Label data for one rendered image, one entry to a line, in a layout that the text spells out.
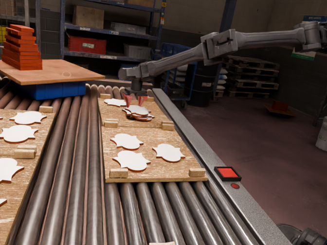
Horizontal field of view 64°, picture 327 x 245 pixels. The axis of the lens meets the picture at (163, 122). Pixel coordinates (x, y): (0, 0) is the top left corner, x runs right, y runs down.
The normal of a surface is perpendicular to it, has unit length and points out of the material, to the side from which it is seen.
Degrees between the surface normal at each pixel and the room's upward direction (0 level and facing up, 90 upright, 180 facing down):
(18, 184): 0
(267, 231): 0
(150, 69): 88
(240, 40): 67
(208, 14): 90
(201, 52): 88
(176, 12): 90
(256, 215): 0
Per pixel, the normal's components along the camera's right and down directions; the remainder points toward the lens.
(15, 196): 0.15, -0.92
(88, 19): 0.40, 0.36
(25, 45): 0.74, 0.35
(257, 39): 0.29, -0.01
